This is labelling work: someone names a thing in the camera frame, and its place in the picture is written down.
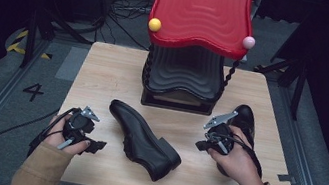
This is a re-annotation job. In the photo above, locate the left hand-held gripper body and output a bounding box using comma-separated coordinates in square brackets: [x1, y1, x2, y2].
[56, 101, 103, 157]

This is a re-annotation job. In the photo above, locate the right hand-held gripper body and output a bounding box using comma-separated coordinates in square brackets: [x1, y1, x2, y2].
[198, 105, 241, 158]

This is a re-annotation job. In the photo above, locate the black leather shoe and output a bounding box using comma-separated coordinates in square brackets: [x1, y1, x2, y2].
[215, 101, 274, 184]
[98, 98, 191, 185]

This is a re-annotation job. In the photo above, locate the person's left hand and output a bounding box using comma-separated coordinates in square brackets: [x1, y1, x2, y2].
[40, 112, 95, 159]

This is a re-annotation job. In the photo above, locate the person's right hand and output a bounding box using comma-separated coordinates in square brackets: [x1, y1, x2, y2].
[202, 122, 273, 185]

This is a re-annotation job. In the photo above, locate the grey tape piece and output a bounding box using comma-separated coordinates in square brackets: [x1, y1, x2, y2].
[275, 172, 297, 185]

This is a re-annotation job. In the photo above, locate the black metal stand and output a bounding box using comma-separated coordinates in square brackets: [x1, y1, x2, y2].
[19, 6, 98, 79]
[246, 50, 311, 122]

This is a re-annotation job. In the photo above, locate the yellow and black tape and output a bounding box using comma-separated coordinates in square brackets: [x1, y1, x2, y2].
[6, 26, 57, 61]

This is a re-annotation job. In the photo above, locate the red and black shoe rack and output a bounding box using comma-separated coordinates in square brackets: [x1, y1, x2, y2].
[133, 0, 263, 123]

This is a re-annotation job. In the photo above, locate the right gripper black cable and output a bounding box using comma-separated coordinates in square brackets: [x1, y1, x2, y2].
[201, 129, 270, 181]

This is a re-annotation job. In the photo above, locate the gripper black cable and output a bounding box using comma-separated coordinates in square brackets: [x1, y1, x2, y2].
[0, 94, 82, 185]
[201, 129, 270, 181]

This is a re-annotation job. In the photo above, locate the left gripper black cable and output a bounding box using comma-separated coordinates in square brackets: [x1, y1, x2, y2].
[0, 94, 82, 185]

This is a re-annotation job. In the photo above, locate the tangle of black floor cables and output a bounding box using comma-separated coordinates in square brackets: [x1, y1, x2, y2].
[93, 0, 159, 52]

